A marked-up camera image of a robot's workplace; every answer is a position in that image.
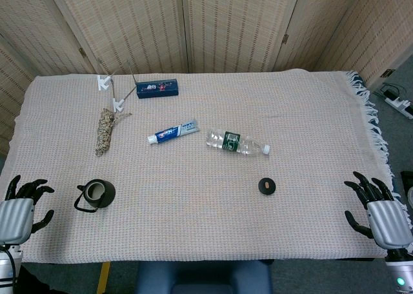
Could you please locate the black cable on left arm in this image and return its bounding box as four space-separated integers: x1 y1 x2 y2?
0 244 17 294

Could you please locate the black and white floor equipment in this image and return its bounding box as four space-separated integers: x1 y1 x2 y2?
399 170 413 211

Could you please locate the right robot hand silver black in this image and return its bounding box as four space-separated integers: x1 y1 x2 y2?
343 171 413 251

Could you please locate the white power strip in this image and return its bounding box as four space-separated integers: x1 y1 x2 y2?
376 83 413 120

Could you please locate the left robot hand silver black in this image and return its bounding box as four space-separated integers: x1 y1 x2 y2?
0 174 55 245

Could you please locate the beige woven tablecloth with fringe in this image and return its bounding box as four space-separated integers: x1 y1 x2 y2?
0 68 413 263

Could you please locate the braided rope bundle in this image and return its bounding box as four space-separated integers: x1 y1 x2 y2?
94 108 133 158

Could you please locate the dark blue rectangular box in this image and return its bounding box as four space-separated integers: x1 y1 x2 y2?
136 79 180 99

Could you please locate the white clip on wire stick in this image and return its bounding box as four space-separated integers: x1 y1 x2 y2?
96 57 114 92
111 84 138 113

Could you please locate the small black round disc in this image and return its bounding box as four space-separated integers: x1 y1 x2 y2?
257 177 276 197

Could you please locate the woven folding screen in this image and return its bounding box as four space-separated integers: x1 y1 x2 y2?
0 0 413 156

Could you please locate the black cup with strap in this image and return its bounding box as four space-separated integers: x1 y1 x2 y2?
74 179 116 213

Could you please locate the blue padded robot base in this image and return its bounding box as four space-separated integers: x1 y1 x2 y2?
135 260 274 294

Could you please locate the clear plastic bottle green label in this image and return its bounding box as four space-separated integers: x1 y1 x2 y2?
205 130 271 156

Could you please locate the blue white toothpaste tube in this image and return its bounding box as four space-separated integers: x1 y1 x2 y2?
147 119 197 145

